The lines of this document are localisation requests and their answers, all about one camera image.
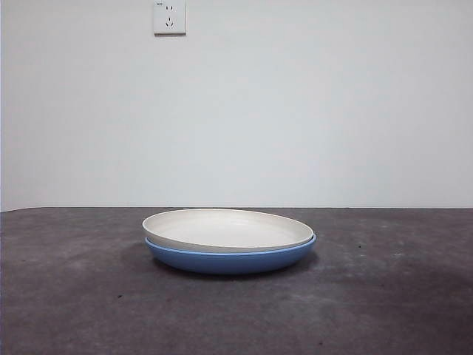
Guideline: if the white round plate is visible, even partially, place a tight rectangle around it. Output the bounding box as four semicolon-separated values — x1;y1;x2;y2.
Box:
141;208;315;254

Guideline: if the white wall socket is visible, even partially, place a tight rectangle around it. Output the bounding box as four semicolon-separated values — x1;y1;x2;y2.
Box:
154;0;188;37

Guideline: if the blue round plate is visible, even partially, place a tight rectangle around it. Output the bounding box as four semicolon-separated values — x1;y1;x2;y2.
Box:
144;234;318;275

